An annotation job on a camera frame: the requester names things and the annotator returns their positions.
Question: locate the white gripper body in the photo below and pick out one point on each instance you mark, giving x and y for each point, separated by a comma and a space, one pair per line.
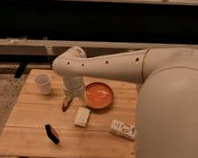
73, 87

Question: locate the grey metal rail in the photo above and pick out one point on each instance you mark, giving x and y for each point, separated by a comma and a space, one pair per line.
42, 47

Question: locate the wooden table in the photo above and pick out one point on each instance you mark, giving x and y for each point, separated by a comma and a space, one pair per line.
25, 135

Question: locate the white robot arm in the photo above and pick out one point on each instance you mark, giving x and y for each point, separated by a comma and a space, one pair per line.
167, 108

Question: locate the black eraser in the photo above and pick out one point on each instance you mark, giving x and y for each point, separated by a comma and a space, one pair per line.
52, 134

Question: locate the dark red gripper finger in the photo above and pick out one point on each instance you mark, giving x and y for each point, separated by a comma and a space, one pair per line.
66, 103

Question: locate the white paper cup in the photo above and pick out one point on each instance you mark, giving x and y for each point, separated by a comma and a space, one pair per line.
43, 82

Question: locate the white rectangular box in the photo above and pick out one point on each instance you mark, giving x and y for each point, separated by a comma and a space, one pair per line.
82, 117

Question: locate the white printed snack packet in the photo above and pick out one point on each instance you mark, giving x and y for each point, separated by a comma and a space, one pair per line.
123, 129

